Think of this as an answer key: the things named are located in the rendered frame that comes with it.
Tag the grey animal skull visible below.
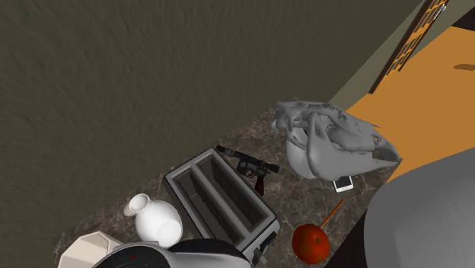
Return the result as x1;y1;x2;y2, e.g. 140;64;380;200
270;98;403;182

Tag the black toy blaster pistol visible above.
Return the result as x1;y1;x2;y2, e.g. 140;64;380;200
215;145;281;197

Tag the white ceramic vase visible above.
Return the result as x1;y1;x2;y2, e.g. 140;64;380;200
123;193;183;249

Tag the grey two-slot toaster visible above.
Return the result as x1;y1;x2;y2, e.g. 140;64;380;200
163;147;280;266

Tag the wooden door with panes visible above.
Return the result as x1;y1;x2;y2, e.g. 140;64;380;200
368;0;451;94

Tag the white smartphone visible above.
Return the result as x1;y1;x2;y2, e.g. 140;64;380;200
333;175;355;193

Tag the orange pencil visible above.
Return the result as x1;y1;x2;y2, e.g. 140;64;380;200
320;198;346;229

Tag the red apple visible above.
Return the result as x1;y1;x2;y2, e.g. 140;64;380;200
291;223;331;265

